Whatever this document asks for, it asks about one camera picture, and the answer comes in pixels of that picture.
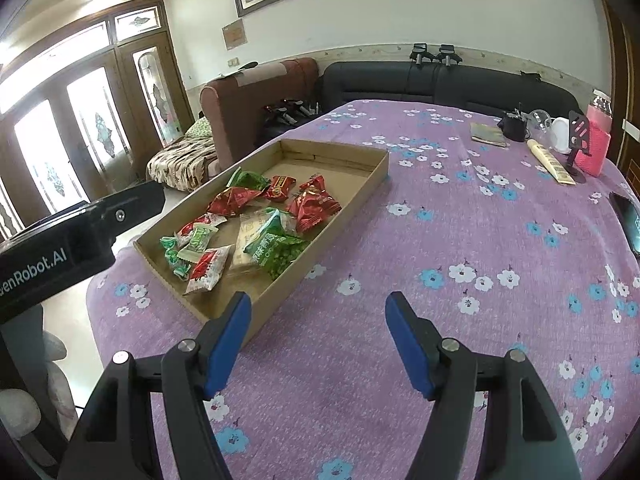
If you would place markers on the red long snack packet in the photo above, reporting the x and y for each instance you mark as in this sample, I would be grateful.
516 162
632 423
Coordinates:
279 188

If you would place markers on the yellow cake bar packet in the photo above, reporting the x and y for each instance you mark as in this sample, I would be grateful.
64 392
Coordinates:
250 225

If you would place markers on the red foil snack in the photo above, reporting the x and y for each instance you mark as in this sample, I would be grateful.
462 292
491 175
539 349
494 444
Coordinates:
229 202
313 204

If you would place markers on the purple floral tablecloth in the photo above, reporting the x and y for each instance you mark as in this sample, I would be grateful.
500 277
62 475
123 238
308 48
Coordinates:
483 242

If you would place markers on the olive flat booklet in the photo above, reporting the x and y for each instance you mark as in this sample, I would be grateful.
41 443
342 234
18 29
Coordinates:
486 134

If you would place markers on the patterned blanket daybed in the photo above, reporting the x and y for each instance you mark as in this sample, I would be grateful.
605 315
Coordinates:
189 162

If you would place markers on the black smartphone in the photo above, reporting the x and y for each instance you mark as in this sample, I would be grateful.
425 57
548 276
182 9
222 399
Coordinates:
628 216

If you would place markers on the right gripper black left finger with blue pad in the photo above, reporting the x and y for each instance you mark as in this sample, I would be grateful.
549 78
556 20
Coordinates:
114 438

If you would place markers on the red foil snack lower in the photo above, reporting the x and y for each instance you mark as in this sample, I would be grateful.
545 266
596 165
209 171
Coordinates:
313 204

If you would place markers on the green foil snack left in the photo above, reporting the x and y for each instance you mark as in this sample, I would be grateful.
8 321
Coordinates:
248 179

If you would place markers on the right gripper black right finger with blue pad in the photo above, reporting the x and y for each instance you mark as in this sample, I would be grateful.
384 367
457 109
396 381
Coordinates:
524 437

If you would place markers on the red foil snack upper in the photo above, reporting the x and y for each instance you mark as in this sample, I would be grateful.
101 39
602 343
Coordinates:
229 202

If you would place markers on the black leather sofa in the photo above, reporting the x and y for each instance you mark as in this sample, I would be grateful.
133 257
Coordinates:
476 89

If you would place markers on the black small container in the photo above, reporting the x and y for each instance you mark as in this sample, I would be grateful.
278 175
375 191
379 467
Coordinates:
513 125

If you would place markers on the white red flat snack packet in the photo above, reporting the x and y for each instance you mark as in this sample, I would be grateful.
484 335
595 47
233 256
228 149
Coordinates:
208 221

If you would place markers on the brown armchair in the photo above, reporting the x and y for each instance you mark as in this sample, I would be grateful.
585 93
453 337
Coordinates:
234 105

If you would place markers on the clear plastic cup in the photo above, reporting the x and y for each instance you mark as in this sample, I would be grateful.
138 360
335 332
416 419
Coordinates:
538 123

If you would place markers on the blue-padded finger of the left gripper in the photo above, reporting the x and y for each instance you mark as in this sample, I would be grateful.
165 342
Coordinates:
125 214

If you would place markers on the brown cardboard tray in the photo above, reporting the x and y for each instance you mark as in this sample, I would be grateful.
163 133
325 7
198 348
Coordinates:
352 173

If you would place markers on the white green snack packet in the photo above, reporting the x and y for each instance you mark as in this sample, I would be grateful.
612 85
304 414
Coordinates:
193 251

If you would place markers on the small green candy packet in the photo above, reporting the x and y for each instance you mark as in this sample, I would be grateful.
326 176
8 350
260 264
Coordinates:
179 267

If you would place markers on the black grippers on sofa back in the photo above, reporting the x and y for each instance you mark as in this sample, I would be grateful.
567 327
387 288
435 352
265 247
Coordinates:
446 54

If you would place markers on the cream long tube packet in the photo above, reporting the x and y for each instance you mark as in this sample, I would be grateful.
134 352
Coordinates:
550 163

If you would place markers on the dark green pea snack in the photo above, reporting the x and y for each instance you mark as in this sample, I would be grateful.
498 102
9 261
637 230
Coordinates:
278 244

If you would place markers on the white kettle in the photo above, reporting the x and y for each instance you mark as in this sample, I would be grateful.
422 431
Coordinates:
559 135

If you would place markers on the black phone stand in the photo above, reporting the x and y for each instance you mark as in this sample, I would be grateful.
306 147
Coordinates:
578 142

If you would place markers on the wooden glass door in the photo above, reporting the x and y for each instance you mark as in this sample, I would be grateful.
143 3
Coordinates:
86 108

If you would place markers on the pink sleeved water bottle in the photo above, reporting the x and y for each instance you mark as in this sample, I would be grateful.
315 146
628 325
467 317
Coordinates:
600 117

